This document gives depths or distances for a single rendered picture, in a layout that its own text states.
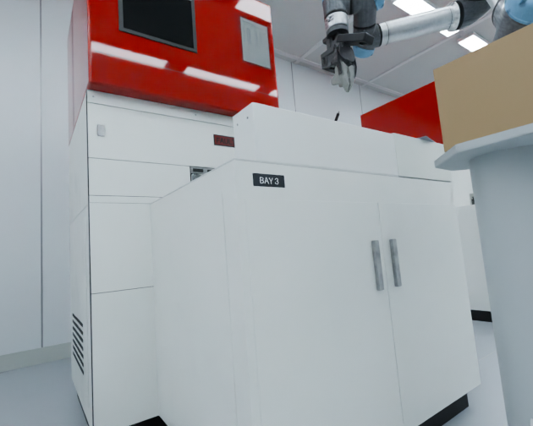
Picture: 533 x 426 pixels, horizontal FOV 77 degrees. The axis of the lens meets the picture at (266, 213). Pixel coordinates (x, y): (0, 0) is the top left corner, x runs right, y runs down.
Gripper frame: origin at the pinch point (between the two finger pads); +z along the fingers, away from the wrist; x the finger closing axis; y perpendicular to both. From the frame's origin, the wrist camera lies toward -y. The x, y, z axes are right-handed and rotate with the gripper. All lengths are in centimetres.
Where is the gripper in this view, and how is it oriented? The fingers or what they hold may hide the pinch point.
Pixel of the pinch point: (348, 86)
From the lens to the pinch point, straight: 115.2
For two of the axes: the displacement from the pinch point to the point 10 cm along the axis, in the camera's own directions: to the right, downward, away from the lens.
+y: -5.7, 1.4, 8.1
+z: 0.8, 9.9, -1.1
